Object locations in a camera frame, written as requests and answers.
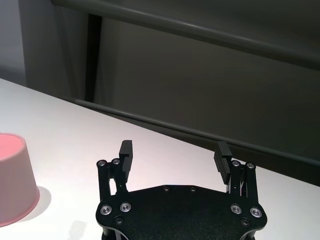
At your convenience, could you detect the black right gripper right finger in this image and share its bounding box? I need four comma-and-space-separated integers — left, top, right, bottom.
213, 141, 258, 201

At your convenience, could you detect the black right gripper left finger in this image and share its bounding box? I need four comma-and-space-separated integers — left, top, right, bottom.
96, 139, 134, 203

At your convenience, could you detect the pink plastic cup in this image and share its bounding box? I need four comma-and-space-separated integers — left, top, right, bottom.
0, 132, 41, 228

